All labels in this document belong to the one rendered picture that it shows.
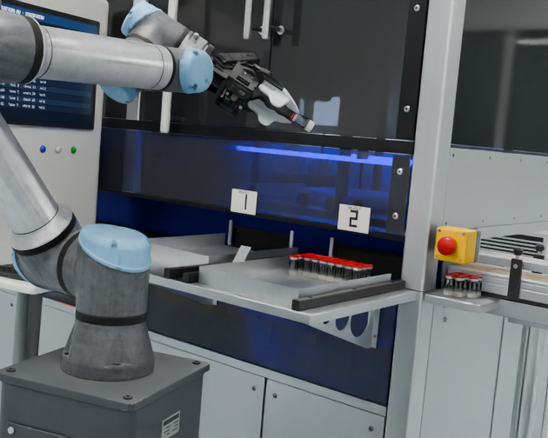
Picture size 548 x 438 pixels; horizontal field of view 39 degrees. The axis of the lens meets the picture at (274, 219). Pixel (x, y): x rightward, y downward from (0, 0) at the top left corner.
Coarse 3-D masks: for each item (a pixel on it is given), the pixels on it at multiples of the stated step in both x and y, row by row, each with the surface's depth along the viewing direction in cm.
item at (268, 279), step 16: (288, 256) 184; (208, 272) 159; (224, 272) 156; (240, 272) 171; (256, 272) 175; (272, 272) 180; (224, 288) 156; (240, 288) 154; (256, 288) 151; (272, 288) 149; (288, 288) 146; (304, 288) 146; (320, 288) 150; (336, 288) 155; (352, 288) 159; (288, 304) 146
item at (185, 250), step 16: (160, 240) 198; (176, 240) 202; (192, 240) 207; (208, 240) 212; (224, 240) 217; (160, 256) 184; (176, 256) 181; (192, 256) 178; (208, 256) 175; (224, 256) 179; (256, 256) 188
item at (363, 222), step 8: (344, 208) 182; (352, 208) 181; (360, 208) 180; (368, 208) 178; (344, 216) 182; (352, 216) 181; (360, 216) 180; (368, 216) 178; (344, 224) 182; (360, 224) 180; (368, 224) 178; (360, 232) 180
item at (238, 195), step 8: (232, 192) 204; (240, 192) 202; (248, 192) 201; (256, 192) 199; (232, 200) 204; (240, 200) 202; (248, 200) 201; (256, 200) 199; (232, 208) 204; (240, 208) 202; (248, 208) 201
